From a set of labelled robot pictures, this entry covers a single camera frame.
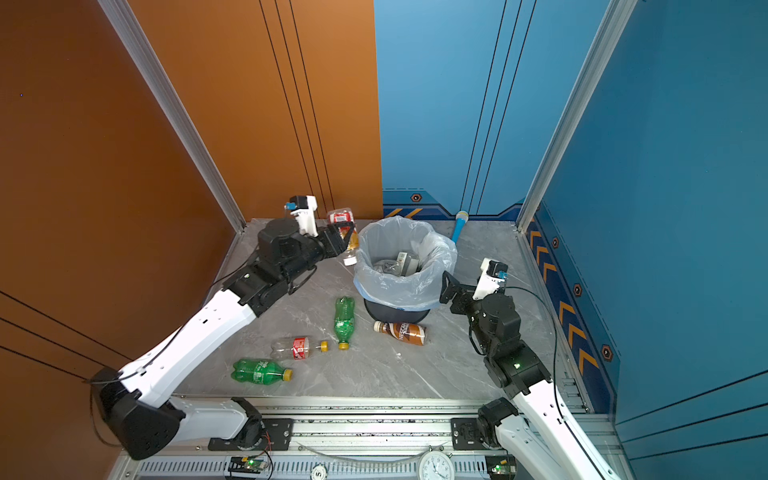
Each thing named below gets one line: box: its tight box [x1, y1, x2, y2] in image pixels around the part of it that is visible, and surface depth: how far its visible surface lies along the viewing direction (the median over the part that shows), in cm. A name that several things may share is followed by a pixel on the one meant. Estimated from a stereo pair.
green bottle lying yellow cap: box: [231, 359, 294, 385], surface depth 81 cm
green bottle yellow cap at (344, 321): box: [334, 296, 355, 350], surface depth 91 cm
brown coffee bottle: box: [373, 321, 426, 346], surface depth 88 cm
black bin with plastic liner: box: [353, 216, 458, 324], surface depth 81 cm
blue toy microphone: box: [452, 210, 469, 244], surface depth 122 cm
